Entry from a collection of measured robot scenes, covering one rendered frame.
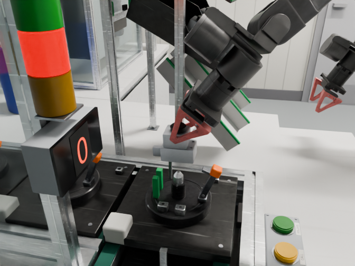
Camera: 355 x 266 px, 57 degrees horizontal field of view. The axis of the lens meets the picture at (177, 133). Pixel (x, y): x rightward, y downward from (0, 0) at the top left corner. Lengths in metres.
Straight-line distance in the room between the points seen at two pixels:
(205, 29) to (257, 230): 0.39
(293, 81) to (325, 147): 2.68
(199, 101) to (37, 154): 0.27
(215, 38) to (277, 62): 3.27
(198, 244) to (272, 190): 0.39
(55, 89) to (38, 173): 0.10
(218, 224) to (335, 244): 0.30
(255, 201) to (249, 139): 0.47
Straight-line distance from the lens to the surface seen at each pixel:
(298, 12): 0.55
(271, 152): 1.12
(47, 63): 0.40
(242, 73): 0.53
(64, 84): 0.41
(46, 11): 0.39
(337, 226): 0.90
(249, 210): 0.72
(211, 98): 0.54
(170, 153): 0.61
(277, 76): 3.82
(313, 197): 0.97
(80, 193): 0.73
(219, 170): 0.63
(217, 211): 0.69
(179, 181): 0.66
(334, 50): 1.11
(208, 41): 0.51
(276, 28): 0.52
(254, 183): 0.81
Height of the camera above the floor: 1.43
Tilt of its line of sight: 28 degrees down
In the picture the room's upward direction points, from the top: straight up
